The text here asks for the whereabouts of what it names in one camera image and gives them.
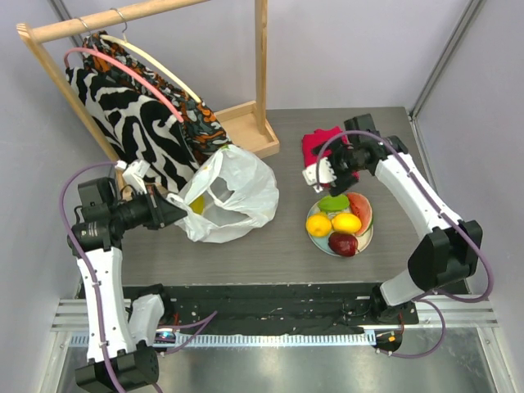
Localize cream hanger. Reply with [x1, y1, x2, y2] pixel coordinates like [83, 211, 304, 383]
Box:
[100, 34, 202, 103]

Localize black white zebra garment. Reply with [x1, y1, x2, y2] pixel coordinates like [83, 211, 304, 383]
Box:
[65, 67, 199, 193]

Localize wooden clothes rack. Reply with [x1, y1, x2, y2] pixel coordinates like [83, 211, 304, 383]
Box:
[16, 1, 280, 192]

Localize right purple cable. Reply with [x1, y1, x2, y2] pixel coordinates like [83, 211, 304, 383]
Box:
[312, 129, 495, 360]

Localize fake watermelon slice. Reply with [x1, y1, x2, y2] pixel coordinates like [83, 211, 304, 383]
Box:
[346, 192, 373, 237]

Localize white slotted cable duct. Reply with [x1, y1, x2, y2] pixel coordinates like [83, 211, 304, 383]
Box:
[71, 330, 377, 348]

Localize aluminium rail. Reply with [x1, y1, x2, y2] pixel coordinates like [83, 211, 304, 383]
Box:
[51, 296, 499, 332]

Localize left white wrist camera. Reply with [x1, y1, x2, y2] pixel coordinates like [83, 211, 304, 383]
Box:
[115, 160, 151, 195]

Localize blue and cream plate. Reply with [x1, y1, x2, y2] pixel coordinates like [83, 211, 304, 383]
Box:
[307, 202, 373, 257]

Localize yellow green fake fruit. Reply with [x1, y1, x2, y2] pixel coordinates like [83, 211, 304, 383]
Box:
[189, 195, 206, 215]

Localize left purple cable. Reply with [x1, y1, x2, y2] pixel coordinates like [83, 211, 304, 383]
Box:
[59, 160, 219, 393]

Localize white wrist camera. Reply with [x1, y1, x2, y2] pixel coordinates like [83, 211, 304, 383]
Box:
[115, 160, 151, 195]
[302, 157, 337, 193]

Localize orange patterned garment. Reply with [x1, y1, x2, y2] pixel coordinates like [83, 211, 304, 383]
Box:
[83, 30, 233, 163]

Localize dark red fake apple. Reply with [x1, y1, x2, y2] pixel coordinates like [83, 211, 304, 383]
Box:
[328, 232, 359, 257]

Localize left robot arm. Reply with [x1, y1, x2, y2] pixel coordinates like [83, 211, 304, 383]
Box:
[68, 177, 187, 392]

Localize purple cable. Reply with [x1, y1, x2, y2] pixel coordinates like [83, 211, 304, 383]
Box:
[59, 160, 219, 393]
[312, 129, 495, 360]

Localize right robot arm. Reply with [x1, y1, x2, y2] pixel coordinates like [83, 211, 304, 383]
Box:
[319, 114, 486, 323]

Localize pink hanger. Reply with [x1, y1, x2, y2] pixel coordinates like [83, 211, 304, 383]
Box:
[64, 47, 183, 123]

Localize red cloth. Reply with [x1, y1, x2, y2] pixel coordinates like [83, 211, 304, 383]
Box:
[302, 126, 352, 168]

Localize yellow fake lemon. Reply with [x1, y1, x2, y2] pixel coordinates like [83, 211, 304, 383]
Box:
[331, 212, 362, 234]

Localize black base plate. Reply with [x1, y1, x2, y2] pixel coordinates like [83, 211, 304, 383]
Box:
[122, 279, 420, 333]

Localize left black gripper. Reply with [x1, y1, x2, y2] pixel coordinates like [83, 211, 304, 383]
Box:
[110, 183, 187, 230]

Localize white plastic bag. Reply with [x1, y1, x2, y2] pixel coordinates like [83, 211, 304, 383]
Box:
[166, 145, 279, 243]

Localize yellow fake orange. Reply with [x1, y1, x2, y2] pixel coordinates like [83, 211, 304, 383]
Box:
[305, 213, 332, 237]

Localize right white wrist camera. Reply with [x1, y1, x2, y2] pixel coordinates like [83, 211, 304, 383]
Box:
[302, 157, 337, 193]

